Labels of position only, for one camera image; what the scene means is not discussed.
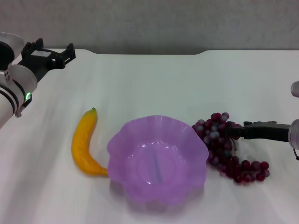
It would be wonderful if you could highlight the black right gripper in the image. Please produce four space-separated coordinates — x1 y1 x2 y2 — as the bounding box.
225 120 292 142

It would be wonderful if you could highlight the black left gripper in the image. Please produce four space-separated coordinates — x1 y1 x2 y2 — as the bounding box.
16 38 77 83

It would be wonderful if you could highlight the dark red grape bunch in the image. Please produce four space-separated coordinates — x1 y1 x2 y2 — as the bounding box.
192 112 271 184

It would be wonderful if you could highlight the yellow banana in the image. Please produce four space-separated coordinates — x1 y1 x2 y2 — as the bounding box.
71 107 109 177

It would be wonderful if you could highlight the purple wavy plastic bowl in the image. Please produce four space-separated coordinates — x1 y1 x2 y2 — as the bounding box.
107 114 210 206

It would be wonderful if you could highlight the grey left arm cable plug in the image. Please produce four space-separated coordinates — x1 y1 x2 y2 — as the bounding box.
15 99 32 118

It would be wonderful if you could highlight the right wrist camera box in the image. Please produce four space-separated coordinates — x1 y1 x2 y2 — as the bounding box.
291 80 299 98

